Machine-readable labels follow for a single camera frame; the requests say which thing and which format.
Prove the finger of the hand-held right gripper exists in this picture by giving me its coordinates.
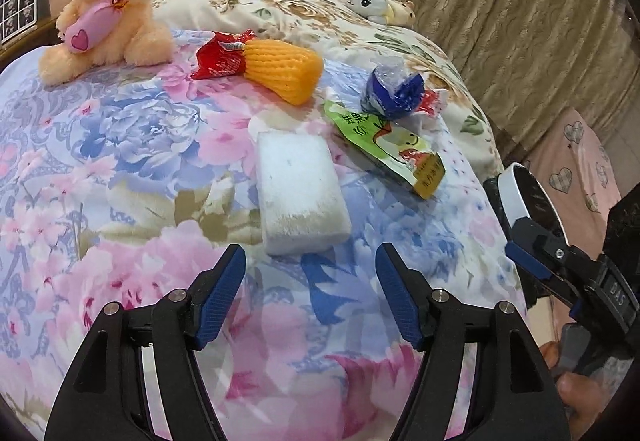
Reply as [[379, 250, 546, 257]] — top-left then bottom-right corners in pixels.
[[505, 242, 577, 310], [515, 218, 599, 283]]

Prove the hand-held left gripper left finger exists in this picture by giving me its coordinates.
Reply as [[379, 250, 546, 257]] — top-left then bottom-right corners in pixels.
[[44, 244, 247, 441]]

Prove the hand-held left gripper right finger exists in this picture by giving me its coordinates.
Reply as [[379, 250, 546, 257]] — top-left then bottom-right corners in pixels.
[[375, 242, 571, 441]]

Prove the white bin with black bag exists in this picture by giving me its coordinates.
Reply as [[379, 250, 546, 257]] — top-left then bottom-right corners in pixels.
[[482, 162, 571, 252]]

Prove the white foam block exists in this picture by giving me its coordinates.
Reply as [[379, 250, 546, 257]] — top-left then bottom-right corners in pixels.
[[255, 130, 352, 256]]

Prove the green and yellow snack bag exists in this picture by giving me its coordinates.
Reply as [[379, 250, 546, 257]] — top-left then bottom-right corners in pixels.
[[322, 100, 447, 199]]

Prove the white and red plastic wrapper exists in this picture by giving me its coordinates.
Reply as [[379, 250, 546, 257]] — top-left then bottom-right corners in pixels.
[[415, 86, 451, 122]]

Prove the blue plastic wrapper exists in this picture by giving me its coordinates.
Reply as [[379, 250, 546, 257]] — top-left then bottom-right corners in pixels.
[[361, 61, 427, 118]]

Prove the orange foam fruit net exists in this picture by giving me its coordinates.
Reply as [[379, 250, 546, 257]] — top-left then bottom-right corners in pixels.
[[242, 38, 325, 106]]

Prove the red snack bag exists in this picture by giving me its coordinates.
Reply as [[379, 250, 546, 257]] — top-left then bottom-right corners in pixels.
[[190, 30, 258, 81]]

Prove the person's right hand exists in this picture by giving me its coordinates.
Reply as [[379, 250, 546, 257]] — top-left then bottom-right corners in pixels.
[[539, 340, 626, 441]]

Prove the pink heart print cloth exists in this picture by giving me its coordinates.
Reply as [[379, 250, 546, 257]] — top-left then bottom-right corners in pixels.
[[525, 106, 626, 242]]

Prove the pink floral blanket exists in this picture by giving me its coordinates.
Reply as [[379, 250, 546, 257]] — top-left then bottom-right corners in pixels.
[[0, 26, 531, 441]]

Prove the small beige bear plush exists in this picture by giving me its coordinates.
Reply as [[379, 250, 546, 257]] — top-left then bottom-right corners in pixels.
[[387, 0, 416, 28]]

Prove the beige floral duvet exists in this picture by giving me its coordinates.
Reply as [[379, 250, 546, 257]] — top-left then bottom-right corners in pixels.
[[145, 0, 506, 182]]

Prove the wooden nightstand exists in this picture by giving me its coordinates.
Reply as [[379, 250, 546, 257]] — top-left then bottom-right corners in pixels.
[[0, 14, 63, 72]]

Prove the photo grid frame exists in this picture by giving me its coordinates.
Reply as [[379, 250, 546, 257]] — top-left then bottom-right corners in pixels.
[[0, 0, 41, 46]]

